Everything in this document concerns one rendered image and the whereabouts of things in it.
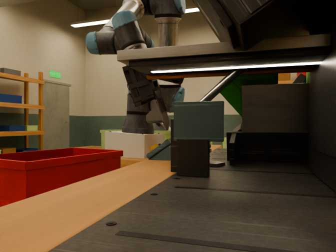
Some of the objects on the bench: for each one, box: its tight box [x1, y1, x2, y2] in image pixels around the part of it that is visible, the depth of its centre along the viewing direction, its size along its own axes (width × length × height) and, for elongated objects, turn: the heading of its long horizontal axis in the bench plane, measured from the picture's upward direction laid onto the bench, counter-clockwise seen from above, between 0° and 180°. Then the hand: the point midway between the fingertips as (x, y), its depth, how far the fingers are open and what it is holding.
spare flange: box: [210, 161, 225, 168], centre depth 69 cm, size 6×4×1 cm
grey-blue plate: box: [174, 101, 224, 178], centre depth 55 cm, size 10×2×14 cm
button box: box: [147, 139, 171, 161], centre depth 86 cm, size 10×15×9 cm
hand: (168, 125), depth 83 cm, fingers closed
